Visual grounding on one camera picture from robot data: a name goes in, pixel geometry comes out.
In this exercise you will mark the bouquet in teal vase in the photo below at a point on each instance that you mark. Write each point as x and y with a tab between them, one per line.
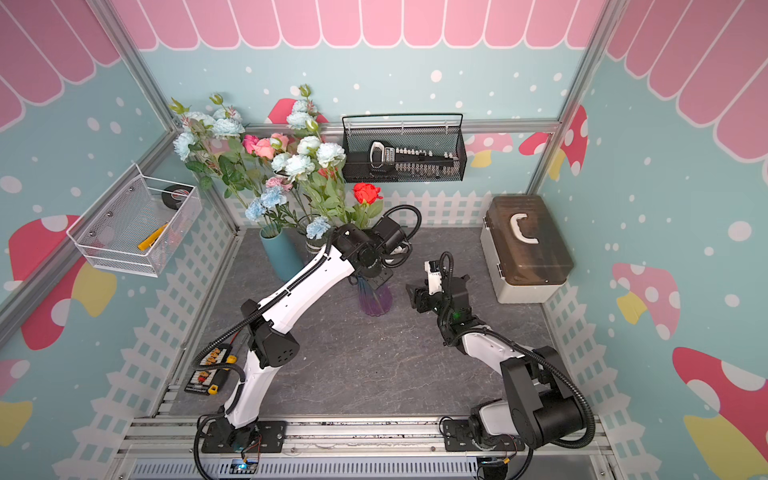
214	146

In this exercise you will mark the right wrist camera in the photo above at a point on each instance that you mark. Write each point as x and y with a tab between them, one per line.
434	273

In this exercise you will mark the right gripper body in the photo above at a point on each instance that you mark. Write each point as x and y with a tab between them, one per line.
428	302

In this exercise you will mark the teal ceramic vase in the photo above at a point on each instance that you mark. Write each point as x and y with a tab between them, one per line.
281	252

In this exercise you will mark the white wire basket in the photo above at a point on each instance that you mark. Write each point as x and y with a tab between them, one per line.
108	233

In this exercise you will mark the coral pink rose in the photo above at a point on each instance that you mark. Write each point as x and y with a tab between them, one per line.
330	174

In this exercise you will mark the black tape roll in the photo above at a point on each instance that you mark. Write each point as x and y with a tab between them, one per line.
174	196

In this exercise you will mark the red rose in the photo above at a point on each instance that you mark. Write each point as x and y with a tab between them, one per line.
369	204

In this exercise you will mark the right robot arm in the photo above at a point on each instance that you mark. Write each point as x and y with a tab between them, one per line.
542	404

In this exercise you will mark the single blue flower stem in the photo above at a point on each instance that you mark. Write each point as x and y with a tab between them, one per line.
317	228

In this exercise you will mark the pale blue flower stem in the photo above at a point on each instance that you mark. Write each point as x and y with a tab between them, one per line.
327	149

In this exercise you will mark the white flower stem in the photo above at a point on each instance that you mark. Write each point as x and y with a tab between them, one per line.
303	170

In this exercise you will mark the black wire basket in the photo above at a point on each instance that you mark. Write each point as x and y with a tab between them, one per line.
437	132

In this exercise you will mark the yellow tool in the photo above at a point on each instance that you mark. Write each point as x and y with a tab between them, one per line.
148	242

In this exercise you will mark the bit set tool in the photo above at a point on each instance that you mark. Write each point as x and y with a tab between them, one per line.
387	159

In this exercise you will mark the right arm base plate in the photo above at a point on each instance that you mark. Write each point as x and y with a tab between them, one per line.
466	435

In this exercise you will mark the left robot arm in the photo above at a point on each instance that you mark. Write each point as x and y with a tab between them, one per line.
370	254

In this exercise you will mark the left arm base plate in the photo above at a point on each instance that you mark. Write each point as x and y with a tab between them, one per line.
256	437

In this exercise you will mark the clear glass vase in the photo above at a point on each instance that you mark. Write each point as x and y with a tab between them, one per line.
312	246

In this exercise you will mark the brown lid storage box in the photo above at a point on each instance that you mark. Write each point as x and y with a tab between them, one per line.
527	258

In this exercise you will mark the purple glass vase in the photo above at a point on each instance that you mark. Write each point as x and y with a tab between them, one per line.
372	301

